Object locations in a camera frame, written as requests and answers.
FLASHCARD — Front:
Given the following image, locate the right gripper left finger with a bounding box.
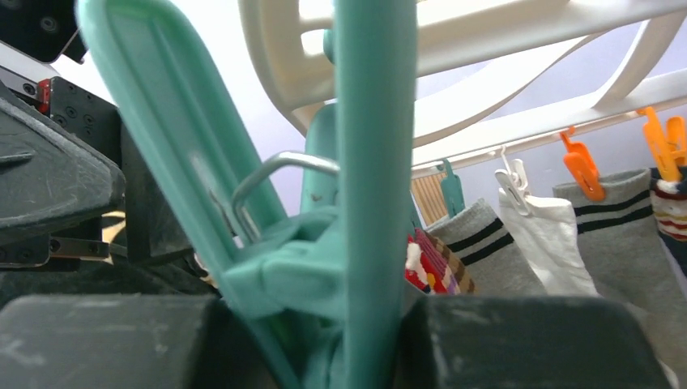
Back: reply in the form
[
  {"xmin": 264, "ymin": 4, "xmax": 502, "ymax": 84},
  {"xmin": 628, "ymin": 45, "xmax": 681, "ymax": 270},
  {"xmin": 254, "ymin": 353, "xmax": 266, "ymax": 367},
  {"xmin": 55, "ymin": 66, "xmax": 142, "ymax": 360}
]
[{"xmin": 1, "ymin": 295, "xmax": 276, "ymax": 389}]

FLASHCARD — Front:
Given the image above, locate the grey white hanging sock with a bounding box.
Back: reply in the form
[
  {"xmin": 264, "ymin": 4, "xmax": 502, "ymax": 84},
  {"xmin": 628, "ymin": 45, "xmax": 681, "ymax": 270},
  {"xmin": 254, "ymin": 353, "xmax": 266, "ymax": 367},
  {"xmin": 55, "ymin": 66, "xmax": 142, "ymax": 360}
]
[{"xmin": 426, "ymin": 169, "xmax": 687, "ymax": 377}]

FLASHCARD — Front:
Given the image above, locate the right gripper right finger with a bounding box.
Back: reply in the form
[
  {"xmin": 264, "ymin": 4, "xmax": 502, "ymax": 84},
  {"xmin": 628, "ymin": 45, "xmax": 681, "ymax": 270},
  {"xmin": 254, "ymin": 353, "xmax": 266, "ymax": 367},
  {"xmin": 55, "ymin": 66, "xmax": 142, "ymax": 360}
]
[{"xmin": 395, "ymin": 295, "xmax": 670, "ymax": 389}]

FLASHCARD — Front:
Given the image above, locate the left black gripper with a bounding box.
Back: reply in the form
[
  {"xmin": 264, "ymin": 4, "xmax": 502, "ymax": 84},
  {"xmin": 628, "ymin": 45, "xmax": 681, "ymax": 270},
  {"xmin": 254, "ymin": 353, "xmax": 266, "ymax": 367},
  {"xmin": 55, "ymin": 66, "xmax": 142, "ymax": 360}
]
[{"xmin": 1, "ymin": 86, "xmax": 215, "ymax": 296}]

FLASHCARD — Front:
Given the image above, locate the white oval clip hanger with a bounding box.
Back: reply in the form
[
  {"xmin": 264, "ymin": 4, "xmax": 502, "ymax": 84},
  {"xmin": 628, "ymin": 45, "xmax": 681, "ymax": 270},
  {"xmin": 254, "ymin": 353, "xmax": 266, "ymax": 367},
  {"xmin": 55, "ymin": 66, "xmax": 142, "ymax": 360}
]
[{"xmin": 238, "ymin": 1, "xmax": 686, "ymax": 177}]

